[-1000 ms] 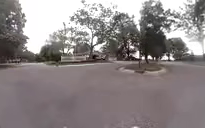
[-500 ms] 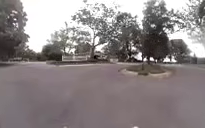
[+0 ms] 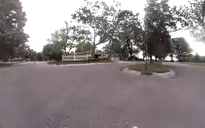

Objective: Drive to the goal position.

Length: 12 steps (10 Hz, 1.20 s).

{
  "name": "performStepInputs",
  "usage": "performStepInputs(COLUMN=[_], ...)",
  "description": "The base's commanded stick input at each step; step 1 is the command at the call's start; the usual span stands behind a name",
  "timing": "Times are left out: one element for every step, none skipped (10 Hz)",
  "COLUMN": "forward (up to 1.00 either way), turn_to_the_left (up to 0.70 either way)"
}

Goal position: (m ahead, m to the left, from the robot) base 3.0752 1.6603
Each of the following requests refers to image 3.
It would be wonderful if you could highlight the building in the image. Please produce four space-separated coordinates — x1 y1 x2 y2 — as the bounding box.
74 42 110 61

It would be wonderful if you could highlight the white fence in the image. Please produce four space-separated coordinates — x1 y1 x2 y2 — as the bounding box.
61 53 93 63

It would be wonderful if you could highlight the grass strip with kerb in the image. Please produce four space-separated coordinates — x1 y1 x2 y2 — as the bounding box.
47 59 119 67

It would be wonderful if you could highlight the grey asphalt road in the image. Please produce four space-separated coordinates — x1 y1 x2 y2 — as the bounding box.
0 60 205 128

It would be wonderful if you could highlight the row of trees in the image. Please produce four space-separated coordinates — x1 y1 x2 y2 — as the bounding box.
42 0 205 63

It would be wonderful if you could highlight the utility pole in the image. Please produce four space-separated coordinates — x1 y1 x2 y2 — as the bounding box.
64 21 70 55

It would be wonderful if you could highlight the grass traffic island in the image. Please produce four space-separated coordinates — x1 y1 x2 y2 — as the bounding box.
128 62 172 74

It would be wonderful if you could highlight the thin pole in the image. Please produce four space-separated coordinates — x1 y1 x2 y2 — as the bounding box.
144 18 149 72

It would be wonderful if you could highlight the pale island kerb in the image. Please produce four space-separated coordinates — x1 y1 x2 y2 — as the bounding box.
120 65 177 79

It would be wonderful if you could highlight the grass verge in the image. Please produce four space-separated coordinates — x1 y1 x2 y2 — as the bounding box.
0 60 48 68

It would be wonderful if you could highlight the large dark tree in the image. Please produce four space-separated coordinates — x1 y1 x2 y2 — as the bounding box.
0 0 30 63

